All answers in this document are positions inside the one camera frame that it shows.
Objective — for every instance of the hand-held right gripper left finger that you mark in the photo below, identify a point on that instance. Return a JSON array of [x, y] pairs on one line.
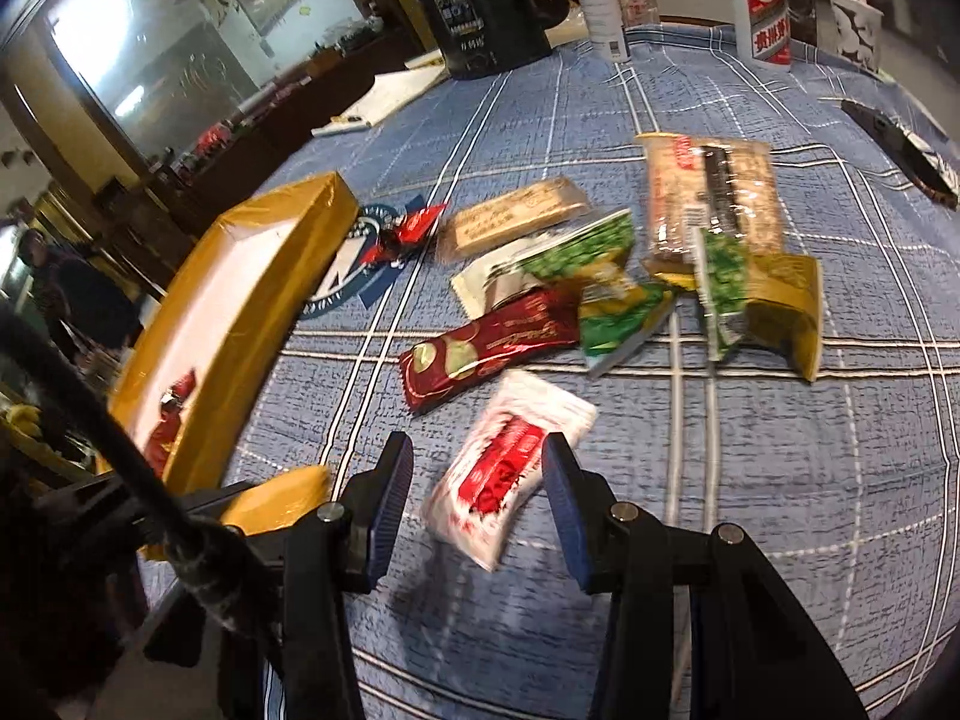
[[394, 499]]

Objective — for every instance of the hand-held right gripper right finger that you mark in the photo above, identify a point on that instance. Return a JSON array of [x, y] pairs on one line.
[[561, 499]]

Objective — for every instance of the white red snack packet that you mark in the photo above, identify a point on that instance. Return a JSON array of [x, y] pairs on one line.
[[502, 465]]

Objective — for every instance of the dark red snack packet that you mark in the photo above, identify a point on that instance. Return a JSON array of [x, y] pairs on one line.
[[480, 349]]

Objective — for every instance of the yellow cardboard box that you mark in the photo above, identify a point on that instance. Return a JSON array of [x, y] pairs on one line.
[[262, 315]]

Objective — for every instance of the white green snack packet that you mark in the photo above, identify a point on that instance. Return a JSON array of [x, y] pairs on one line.
[[495, 274]]

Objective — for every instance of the red candy wrapper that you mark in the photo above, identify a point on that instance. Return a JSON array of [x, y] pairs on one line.
[[412, 229]]

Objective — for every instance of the tan snack bar packet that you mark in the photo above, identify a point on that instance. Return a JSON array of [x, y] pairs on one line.
[[510, 217]]

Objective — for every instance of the clear cracker packet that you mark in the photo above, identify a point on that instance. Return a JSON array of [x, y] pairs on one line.
[[742, 195]]

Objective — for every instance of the pen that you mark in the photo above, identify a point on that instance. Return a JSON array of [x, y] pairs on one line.
[[349, 118]]

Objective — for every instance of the white notepad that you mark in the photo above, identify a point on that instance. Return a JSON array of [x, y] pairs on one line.
[[382, 97]]

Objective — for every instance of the yellow striped booklet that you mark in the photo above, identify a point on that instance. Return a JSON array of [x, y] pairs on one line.
[[424, 58]]

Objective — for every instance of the wooden glass partition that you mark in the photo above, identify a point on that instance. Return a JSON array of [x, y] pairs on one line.
[[150, 52]]

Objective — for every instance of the black flat device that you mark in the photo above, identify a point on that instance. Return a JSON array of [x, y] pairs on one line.
[[892, 142]]

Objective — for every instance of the white spray bottle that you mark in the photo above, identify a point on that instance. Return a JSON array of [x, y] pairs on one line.
[[600, 7]]

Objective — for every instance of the black electric kettle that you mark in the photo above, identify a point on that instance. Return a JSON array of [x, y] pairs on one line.
[[480, 7]]

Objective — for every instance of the white liquor bottle red label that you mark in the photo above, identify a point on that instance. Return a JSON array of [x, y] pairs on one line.
[[765, 7]]

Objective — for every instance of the white cup black print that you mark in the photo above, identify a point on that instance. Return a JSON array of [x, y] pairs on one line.
[[855, 30]]

